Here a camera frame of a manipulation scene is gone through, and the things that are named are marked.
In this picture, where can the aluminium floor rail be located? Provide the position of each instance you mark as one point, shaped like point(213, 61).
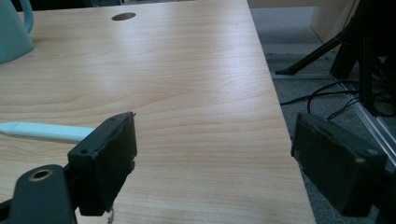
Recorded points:
point(370, 121)

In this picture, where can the black tripod stand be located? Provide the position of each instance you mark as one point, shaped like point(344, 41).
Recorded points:
point(351, 46)

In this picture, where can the light blue plastic stick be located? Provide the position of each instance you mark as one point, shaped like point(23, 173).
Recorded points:
point(46, 131)

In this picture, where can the beige cabinet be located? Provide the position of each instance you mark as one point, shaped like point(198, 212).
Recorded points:
point(333, 18)

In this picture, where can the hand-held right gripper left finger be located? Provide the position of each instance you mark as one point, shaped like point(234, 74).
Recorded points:
point(106, 165)

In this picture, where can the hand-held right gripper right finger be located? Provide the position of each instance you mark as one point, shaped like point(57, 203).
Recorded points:
point(336, 161)

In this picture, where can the teal mug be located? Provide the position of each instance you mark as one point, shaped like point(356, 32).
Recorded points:
point(13, 29)

